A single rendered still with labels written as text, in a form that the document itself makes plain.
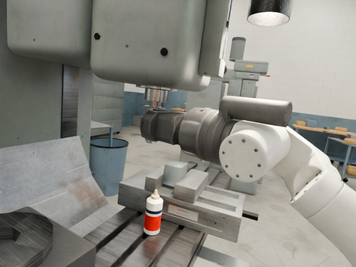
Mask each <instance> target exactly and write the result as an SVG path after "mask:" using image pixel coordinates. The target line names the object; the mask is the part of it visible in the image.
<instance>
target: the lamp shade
mask: <svg viewBox="0 0 356 267"><path fill-rule="evenodd" d="M292 5H293V0H250V4H249V8H248V14H247V21H248V22H249V23H251V24H254V25H259V26H277V25H282V24H285V23H287V22H289V20H290V16H291V10H292Z"/></svg>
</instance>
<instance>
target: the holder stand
mask: <svg viewBox="0 0 356 267"><path fill-rule="evenodd" d="M95 256H96V247H95V245H94V244H92V243H90V242H89V241H87V240H85V239H84V238H82V237H80V236H78V235H77V234H75V233H73V232H72V231H70V230H69V229H67V228H65V227H64V226H62V225H60V224H58V223H57V222H55V221H53V220H52V219H50V218H48V217H46V216H45V215H43V214H41V213H40V212H38V211H36V210H34V209H33V208H31V207H24V208H21V209H18V210H15V211H12V212H8V213H0V267H95Z"/></svg>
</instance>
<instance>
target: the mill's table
mask: <svg viewBox="0 0 356 267"><path fill-rule="evenodd" d="M197 164H198V163H195V162H191V161H189V162H188V169H187V172H188V171H189V170H191V169H194V170H198V171H203V172H207V173H209V177H208V184H207V185H209V186H214V187H217V188H221V189H225V190H229V189H230V187H231V183H232V177H230V176H229V175H228V174H227V173H226V172H225V170H224V171H223V172H222V171H221V168H217V167H212V168H209V165H204V164H200V165H199V166H198V165H197ZM144 221H145V213H143V212H140V211H137V210H134V209H131V208H128V207H125V208H123V209H122V210H121V211H119V212H118V213H116V214H115V215H114V216H112V217H111V218H109V219H108V220H107V221H105V222H104V223H102V224H101V225H99V226H98V227H97V228H95V229H94V230H92V231H91V232H90V233H88V234H87V235H85V236H84V237H83V238H84V239H85V240H87V241H89V242H90V243H92V244H94V245H95V247H96V256H95V267H193V266H194V264H195V262H196V260H197V257H198V255H199V253H200V251H201V249H202V247H203V245H204V242H205V240H206V238H207V236H208V234H206V233H203V232H200V231H198V230H195V229H192V228H189V227H185V226H182V225H179V224H176V223H174V222H171V221H167V220H164V219H161V226H160V231H159V233H158V234H156V235H148V234H146V233H145V232H144Z"/></svg>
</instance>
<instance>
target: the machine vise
mask: <svg viewBox="0 0 356 267"><path fill-rule="evenodd" d="M164 166H165V165H163V166H162V167H160V168H158V169H157V170H155V171H150V170H146V169H143V170H141V171H140V172H138V173H136V174H134V175H132V176H130V177H128V178H127V179H125V180H123V181H121V182H119V191H118V204H119V205H121V206H125V207H128V208H131V209H134V210H137V211H140V212H143V213H145V211H146V201H147V198H149V197H151V195H152V194H154V191H155V189H156V190H157V193H158V194H159V197H160V198H162V199H163V208H162V217H161V219H164V220H167V221H171V222H173V223H176V224H179V225H182V226H185V227H189V228H192V229H195V230H198V231H200V232H203V233H206V234H209V235H212V236H216V237H219V238H222V239H225V240H228V241H231V242H234V243H237V241H238V235H239V229H240V226H241V220H242V214H243V209H244V203H245V197H246V195H244V194H241V193H237V192H233V191H229V190H225V189H221V188H217V187H214V186H209V185H207V186H206V187H205V188H204V190H203V191H202V193H201V194H200V195H199V197H198V198H197V200H196V202H195V203H190V202H186V201H183V200H180V199H176V198H173V194H174V187H173V186H169V185H165V184H163V176H164Z"/></svg>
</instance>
